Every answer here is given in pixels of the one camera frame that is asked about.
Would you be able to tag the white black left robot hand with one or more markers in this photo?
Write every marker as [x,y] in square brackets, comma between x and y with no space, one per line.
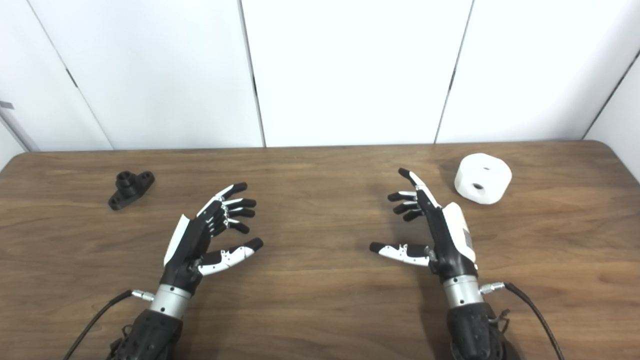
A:
[189,245]

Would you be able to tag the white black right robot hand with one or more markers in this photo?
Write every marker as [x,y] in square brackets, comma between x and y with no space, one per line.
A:
[445,240]

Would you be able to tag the round white plastic piece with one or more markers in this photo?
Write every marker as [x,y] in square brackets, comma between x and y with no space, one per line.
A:
[482,175]

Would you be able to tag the black plastic holder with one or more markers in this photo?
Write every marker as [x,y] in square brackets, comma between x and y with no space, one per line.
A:
[131,191]

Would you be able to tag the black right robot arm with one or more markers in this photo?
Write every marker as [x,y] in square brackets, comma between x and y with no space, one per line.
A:
[472,330]

